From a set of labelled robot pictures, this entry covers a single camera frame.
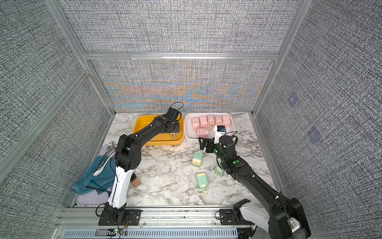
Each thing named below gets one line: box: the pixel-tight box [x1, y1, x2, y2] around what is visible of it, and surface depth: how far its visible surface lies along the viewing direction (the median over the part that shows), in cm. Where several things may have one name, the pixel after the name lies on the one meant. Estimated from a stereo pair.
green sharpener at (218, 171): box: [213, 166, 226, 178], surface depth 85 cm
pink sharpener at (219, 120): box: [214, 115, 224, 126], surface depth 108 cm
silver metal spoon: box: [106, 141, 115, 153], surface depth 99 cm
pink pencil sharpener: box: [222, 115, 231, 128], surface depth 108 cm
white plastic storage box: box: [184, 112, 237, 140], surface depth 108 cm
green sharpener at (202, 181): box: [196, 173, 208, 196], surface depth 81 cm
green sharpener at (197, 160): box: [191, 151, 203, 168], surface depth 90 cm
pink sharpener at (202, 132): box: [196, 127, 209, 138], surface depth 101 cm
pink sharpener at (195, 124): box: [191, 117, 200, 133], surface depth 106 cm
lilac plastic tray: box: [76, 143, 110, 205], surface depth 81 cm
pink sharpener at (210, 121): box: [206, 114, 215, 128], surface depth 108 cm
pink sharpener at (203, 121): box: [198, 115, 208, 129], surface depth 108 cm
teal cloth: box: [71, 155, 116, 198], surface depth 86 cm
